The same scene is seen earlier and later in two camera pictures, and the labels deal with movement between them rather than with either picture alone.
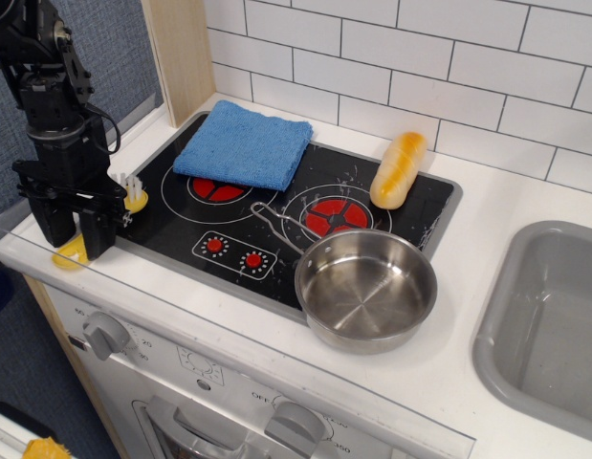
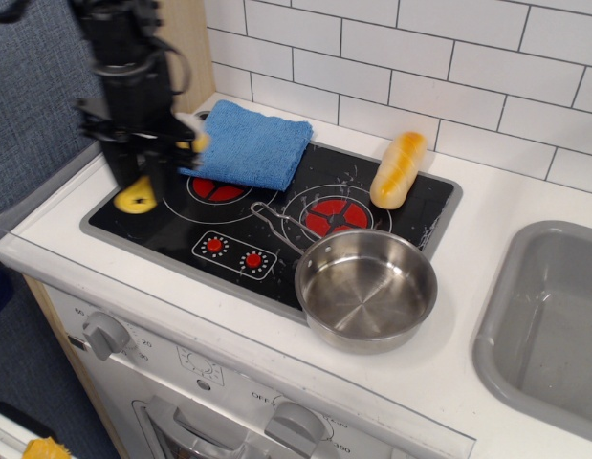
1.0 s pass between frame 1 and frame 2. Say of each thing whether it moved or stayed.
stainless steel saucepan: stayed
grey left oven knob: stayed
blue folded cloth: stayed
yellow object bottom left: stayed
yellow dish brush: moved
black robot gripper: moved
